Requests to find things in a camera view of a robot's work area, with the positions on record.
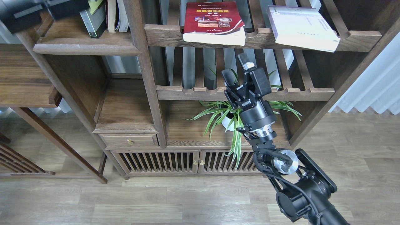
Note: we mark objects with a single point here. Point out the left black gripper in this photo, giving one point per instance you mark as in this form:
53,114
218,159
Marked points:
20,16

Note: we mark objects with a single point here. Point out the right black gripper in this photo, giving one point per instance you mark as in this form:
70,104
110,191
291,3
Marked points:
256,114

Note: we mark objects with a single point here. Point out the green grey cover book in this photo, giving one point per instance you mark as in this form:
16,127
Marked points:
94,18

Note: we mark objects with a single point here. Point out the white lavender cover book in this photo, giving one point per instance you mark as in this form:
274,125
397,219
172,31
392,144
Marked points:
302,27

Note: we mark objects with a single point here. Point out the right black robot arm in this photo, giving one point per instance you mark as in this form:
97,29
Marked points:
302,188

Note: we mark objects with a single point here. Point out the upright books on shelf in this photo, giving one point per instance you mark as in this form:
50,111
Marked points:
116,17

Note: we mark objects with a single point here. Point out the green spider plant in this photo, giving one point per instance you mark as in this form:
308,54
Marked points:
218,114

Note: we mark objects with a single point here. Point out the white plant pot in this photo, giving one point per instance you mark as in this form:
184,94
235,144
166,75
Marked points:
229,121

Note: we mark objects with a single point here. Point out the red cover book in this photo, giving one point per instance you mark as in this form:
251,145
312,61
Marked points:
214,23

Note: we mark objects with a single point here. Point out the brass cabinet door knobs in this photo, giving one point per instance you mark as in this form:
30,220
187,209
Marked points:
197,162

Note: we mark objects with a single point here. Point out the dark wooden bookshelf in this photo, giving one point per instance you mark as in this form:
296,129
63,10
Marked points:
127,85

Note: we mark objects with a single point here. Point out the brass drawer knob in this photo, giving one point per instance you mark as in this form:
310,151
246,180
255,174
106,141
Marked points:
129,142

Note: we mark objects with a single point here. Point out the white curtain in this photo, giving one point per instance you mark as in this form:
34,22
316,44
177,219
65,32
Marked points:
378,87

